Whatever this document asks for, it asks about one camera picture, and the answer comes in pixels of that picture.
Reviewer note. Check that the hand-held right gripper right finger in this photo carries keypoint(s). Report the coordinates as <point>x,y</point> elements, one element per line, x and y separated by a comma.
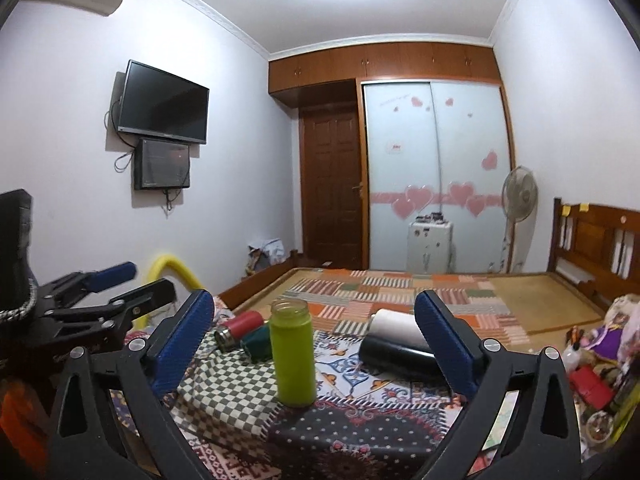
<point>445,340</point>

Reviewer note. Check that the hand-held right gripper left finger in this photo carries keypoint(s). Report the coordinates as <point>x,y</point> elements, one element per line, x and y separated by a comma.
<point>182,340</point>

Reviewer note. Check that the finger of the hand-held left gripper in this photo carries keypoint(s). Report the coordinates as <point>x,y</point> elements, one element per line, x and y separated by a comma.
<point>145,295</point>
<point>115,272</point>

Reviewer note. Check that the white cup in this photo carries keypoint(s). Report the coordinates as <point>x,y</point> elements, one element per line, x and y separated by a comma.
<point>395,327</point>

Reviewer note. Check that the black cup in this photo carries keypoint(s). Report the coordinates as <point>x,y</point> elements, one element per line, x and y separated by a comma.
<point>395,357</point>

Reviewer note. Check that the red cup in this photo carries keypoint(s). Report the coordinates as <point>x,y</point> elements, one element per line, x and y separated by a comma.
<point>245,324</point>

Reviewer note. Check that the dark green cup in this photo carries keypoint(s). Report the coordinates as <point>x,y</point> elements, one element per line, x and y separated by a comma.
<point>257,345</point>

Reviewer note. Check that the lime green cup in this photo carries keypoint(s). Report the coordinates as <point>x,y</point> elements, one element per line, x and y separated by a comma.
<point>292,360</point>

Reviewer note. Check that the yellow foam tube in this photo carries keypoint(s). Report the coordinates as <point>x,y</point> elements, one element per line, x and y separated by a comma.
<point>172,262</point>

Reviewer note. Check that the grey checked cloth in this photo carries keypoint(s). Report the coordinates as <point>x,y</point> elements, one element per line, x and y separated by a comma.
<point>225,385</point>

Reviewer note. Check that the small white cabinet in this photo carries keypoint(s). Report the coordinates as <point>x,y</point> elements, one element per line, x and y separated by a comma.
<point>429,247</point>

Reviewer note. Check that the patchwork quilt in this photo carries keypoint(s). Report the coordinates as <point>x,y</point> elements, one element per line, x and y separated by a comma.
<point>350,290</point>

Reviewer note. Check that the blue floral blanket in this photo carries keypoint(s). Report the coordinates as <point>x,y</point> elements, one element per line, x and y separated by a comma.
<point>340,370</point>

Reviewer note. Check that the pile of clothes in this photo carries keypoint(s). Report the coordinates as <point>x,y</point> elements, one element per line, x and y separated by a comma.
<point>267,252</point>

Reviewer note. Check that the dark dotted patterned blanket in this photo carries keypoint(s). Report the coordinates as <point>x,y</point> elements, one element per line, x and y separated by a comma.
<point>350,435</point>

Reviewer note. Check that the red box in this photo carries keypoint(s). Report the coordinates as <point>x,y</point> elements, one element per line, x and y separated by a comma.
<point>592,387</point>

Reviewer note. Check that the standing fan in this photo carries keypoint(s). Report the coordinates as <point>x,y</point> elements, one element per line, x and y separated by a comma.
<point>520,195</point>

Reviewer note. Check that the purple doll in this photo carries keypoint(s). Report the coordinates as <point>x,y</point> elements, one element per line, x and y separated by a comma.
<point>617,327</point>

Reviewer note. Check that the sliding-door wardrobe with heart stickers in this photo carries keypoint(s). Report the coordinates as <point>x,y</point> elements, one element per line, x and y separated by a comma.
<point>425,160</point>

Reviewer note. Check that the brown wooden door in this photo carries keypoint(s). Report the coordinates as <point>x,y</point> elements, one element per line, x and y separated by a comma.
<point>332,185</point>

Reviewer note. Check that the wooden overhead cabinet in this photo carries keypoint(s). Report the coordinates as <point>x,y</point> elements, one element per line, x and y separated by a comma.
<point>380,67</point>

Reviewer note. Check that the small wall screen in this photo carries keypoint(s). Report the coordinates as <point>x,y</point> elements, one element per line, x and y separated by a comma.
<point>162,162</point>

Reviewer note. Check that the wall television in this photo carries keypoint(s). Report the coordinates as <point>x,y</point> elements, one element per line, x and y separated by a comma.
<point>160,100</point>

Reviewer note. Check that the wooden bed frame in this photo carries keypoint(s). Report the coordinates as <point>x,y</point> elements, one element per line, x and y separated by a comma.
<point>595,230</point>

